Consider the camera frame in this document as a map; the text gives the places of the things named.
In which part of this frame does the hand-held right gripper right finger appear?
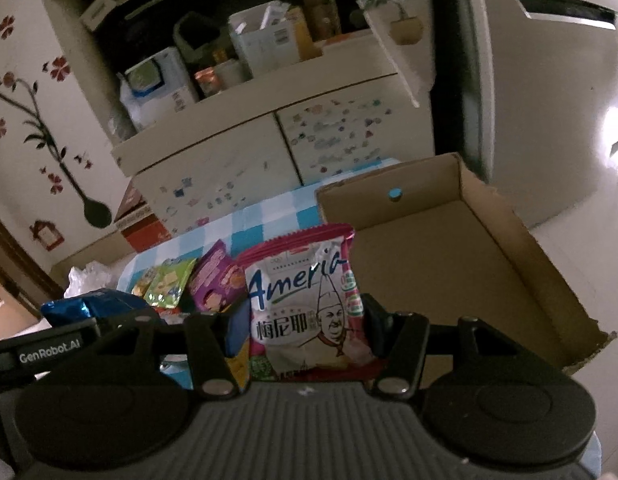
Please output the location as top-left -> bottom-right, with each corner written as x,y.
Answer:
363,295 -> 546,399

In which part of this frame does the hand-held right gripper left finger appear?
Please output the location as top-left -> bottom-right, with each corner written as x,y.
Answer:
79,304 -> 252,401

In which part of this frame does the purple snack packet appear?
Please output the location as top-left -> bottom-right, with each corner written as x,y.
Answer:
190,240 -> 236,313

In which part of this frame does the pink snack packet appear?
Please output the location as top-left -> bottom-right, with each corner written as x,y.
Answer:
237,223 -> 377,383

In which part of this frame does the green snack packet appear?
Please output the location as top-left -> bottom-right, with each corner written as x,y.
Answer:
144,257 -> 198,308

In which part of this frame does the brown cardboard box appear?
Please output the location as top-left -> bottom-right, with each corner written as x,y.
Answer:
315,152 -> 617,376

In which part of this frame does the blue snack packet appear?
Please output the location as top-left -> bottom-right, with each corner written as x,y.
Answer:
40,290 -> 157,331

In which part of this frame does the clear plastic bag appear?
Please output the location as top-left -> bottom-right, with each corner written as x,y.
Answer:
64,261 -> 122,301

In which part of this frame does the yellow snack packet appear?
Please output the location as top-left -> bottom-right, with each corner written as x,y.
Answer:
131,267 -> 155,297

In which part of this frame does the blue checked tablecloth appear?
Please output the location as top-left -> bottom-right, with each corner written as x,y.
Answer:
116,159 -> 406,391

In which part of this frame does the red cardboard carton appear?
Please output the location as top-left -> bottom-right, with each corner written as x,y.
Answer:
113,182 -> 172,253

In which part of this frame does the cream stickered cabinet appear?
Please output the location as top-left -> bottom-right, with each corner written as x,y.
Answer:
31,0 -> 435,241

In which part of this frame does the orange foil packet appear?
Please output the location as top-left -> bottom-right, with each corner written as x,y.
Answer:
194,67 -> 221,100

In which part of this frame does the white bag with blue label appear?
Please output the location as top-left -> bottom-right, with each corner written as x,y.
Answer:
120,47 -> 199,133

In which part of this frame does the cabinet door with plant sticker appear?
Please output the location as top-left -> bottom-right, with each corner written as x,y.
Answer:
336,0 -> 435,108

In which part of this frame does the white refrigerator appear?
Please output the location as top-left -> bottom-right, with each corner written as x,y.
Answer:
429,0 -> 618,231

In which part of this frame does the open white carton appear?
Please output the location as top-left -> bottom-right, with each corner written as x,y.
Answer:
228,2 -> 305,80

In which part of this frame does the dark grey container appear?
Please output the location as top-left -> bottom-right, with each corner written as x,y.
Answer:
173,11 -> 221,63

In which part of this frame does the brown packet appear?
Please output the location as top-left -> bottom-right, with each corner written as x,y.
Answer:
301,0 -> 340,43

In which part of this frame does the red house wall sticker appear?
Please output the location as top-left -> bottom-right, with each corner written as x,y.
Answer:
30,218 -> 63,252

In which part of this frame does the flower vase wall sticker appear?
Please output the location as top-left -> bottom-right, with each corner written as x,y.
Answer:
0,12 -> 114,228

